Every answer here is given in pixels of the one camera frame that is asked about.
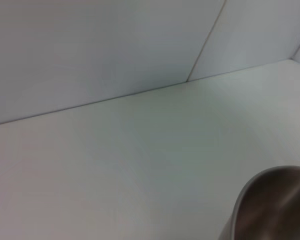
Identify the stainless steel mixing bowl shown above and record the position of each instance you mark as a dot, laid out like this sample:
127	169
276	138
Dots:
272	207

